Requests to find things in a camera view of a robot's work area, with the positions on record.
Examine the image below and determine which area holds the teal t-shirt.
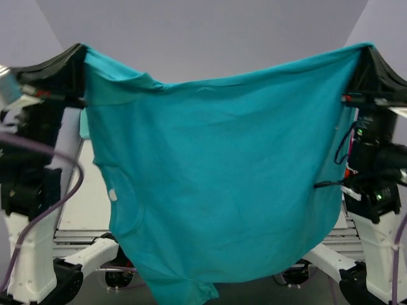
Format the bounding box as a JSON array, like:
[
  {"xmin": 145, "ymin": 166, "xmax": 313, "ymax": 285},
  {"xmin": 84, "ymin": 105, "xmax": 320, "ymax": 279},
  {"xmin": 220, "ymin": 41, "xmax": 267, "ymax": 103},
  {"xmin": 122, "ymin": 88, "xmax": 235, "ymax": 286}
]
[{"xmin": 85, "ymin": 44, "xmax": 363, "ymax": 304}]

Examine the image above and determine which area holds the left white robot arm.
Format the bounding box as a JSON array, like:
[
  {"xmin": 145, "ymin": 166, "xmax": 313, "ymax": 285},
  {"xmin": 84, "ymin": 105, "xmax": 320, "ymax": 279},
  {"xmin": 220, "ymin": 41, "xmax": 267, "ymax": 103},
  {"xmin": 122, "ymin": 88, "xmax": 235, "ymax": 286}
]
[{"xmin": 1, "ymin": 44, "xmax": 128, "ymax": 304}]

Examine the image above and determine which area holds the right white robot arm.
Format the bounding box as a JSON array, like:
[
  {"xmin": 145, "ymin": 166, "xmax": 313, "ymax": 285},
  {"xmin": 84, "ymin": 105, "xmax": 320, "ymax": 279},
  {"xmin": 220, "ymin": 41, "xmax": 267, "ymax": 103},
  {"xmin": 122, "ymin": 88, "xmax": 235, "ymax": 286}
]
[{"xmin": 305, "ymin": 46, "xmax": 406, "ymax": 304}]

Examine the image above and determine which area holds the mint green folded t-shirt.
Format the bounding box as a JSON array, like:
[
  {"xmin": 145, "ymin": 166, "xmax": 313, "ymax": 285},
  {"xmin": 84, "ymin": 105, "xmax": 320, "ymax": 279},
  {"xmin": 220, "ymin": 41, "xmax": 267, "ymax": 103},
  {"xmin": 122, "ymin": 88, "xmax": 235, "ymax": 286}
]
[{"xmin": 79, "ymin": 109, "xmax": 90, "ymax": 139}]

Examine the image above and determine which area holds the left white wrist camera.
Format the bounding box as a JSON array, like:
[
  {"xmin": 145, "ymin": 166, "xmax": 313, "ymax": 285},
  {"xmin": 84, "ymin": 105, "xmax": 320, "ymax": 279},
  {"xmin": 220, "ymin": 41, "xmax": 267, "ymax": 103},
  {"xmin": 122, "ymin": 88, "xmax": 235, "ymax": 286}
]
[{"xmin": 0, "ymin": 65, "xmax": 22, "ymax": 106}]

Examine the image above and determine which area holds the black thin cable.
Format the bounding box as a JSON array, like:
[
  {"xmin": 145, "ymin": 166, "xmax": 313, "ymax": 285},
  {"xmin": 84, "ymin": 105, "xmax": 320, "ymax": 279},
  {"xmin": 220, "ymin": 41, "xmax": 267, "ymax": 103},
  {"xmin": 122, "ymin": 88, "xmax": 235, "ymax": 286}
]
[{"xmin": 313, "ymin": 120, "xmax": 360, "ymax": 190}]

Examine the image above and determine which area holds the aluminium mounting rail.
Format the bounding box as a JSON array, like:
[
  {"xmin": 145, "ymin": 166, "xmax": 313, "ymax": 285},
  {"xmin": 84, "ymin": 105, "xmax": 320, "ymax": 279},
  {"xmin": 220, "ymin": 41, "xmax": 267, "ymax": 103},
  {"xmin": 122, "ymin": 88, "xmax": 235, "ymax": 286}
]
[{"xmin": 54, "ymin": 207, "xmax": 365, "ymax": 261}]

